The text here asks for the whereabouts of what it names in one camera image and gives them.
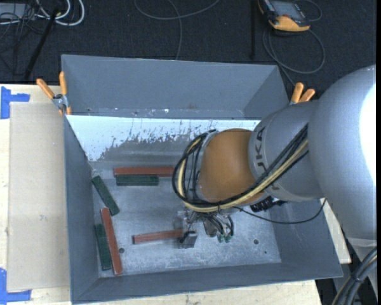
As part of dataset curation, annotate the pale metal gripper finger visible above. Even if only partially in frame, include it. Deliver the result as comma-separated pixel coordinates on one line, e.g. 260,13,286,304
172,216,188,234
178,230,198,250

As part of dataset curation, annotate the red-brown block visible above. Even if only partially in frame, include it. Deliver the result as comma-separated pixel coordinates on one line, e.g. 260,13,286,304
100,207,124,276
132,229,184,245
113,166,175,178

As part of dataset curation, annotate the dark green flat block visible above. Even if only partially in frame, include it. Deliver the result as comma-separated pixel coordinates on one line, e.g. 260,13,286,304
91,175,121,217
115,175,160,187
94,223,113,271

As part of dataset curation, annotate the grey metal bin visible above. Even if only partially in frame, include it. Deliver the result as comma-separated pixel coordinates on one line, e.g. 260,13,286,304
60,54,344,305

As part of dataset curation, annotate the pale flat board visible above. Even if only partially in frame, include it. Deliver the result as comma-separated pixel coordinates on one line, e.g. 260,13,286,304
6,102,71,292

